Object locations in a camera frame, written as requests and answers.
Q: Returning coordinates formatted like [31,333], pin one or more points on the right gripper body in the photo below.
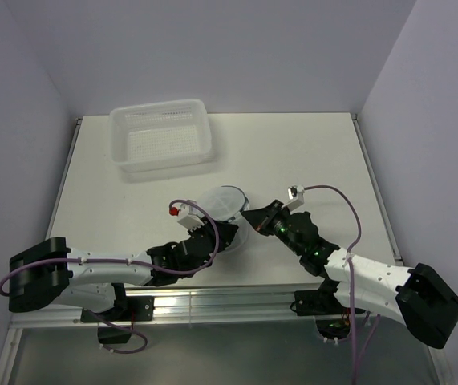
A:
[277,224]

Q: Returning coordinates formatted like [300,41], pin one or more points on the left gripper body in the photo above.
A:
[208,230]

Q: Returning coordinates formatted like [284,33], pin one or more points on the white mesh laundry bag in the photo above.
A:
[226,204]

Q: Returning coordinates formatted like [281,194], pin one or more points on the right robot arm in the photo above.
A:
[418,297]

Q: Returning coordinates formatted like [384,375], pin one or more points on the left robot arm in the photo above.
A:
[52,272]

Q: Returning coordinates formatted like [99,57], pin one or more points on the white plastic basket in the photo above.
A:
[155,136]

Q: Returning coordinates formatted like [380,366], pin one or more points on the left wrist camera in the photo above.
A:
[186,213]

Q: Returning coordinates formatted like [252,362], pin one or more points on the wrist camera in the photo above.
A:
[296,197]
[186,213]

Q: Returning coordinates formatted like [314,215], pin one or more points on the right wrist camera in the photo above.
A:
[296,197]

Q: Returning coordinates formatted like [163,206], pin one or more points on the aluminium rail frame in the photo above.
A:
[103,208]

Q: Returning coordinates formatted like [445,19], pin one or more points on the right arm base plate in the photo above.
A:
[317,303]

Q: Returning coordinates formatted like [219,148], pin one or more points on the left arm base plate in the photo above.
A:
[128,309]

